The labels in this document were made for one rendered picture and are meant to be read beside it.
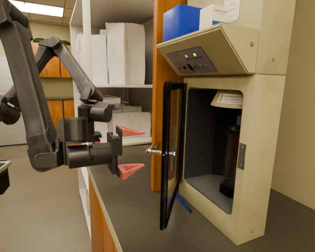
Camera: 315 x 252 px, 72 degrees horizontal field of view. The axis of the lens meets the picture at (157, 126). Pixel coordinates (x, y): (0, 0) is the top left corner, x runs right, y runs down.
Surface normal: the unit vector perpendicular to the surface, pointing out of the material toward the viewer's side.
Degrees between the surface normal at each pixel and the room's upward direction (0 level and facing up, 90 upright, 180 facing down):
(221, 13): 90
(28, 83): 76
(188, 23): 90
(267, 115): 90
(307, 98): 90
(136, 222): 0
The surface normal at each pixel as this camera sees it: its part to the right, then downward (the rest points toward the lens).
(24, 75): 0.05, -0.04
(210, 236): 0.02, -0.98
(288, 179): -0.91, 0.07
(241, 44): 0.43, 0.19
